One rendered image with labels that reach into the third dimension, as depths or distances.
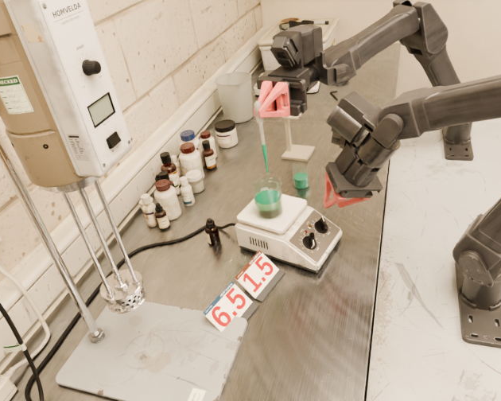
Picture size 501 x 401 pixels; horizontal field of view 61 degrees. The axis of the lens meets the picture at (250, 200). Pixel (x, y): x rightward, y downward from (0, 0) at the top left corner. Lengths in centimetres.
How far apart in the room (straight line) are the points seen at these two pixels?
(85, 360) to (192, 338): 19
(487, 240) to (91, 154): 59
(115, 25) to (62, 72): 76
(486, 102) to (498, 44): 168
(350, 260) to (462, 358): 28
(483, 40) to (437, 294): 162
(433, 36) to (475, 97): 44
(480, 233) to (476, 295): 13
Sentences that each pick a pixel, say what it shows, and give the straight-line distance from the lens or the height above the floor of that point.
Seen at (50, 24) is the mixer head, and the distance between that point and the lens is 48.
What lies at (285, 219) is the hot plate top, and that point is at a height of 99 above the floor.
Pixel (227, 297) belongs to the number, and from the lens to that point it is 84.
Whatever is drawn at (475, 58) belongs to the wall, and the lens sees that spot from 235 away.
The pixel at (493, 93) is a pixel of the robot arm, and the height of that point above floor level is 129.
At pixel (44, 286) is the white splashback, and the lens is 98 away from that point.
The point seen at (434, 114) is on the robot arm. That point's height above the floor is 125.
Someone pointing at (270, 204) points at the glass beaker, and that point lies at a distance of 88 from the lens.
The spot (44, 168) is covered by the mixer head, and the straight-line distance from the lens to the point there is 56.
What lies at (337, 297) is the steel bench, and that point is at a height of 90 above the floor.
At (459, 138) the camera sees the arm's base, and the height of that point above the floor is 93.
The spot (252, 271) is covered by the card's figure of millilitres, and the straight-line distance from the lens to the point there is 88.
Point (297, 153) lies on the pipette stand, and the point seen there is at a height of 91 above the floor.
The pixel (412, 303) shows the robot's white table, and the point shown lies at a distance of 87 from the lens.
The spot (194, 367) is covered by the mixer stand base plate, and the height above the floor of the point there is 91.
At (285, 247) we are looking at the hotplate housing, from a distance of 89.
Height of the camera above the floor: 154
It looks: 35 degrees down
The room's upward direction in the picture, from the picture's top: 9 degrees counter-clockwise
